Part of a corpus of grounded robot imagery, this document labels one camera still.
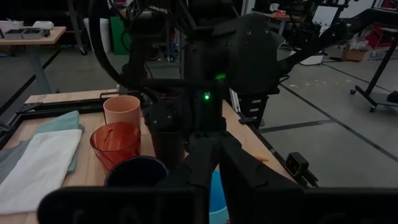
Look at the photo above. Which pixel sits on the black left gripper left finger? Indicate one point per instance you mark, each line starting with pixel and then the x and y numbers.
pixel 202 155

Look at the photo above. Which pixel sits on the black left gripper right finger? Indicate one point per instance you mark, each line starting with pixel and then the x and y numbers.
pixel 245 174

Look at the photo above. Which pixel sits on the tall black cup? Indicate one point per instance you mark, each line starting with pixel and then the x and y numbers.
pixel 169 151

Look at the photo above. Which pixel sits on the light blue plastic mug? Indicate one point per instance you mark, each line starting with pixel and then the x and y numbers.
pixel 219 199

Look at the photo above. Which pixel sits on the peach matte plastic cup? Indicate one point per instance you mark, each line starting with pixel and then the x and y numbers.
pixel 122 109

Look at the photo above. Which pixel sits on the orange faceted tumbler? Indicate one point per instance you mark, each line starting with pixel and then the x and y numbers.
pixel 115 146

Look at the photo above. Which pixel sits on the dark blue enamel mug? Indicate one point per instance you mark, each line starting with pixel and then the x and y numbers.
pixel 136 174

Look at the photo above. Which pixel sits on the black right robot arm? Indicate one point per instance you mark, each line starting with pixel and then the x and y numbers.
pixel 248 46

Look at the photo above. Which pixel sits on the green panel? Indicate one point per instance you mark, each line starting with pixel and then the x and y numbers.
pixel 118 34

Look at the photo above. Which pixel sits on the white panel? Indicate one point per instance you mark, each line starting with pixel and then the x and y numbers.
pixel 99 34

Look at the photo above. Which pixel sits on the teal cloth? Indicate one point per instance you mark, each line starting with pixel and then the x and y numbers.
pixel 59 123

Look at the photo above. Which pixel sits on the wooden work table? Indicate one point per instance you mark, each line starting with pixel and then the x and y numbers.
pixel 46 38

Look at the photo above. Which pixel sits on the white box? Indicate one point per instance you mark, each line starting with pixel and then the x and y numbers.
pixel 43 25
pixel 11 25

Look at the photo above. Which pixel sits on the grey plastic tray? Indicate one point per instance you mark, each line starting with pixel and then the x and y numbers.
pixel 12 33
pixel 32 33

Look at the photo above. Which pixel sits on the grey cloth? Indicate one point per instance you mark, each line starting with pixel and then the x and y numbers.
pixel 12 158

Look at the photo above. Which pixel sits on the cardboard box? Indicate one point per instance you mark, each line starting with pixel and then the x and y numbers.
pixel 354 54

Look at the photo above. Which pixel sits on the black wheeled stand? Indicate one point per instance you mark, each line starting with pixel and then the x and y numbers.
pixel 377 74

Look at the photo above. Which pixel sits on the white board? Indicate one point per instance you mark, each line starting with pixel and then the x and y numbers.
pixel 325 15

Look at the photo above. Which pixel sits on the small black table camera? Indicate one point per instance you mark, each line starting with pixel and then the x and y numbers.
pixel 295 165

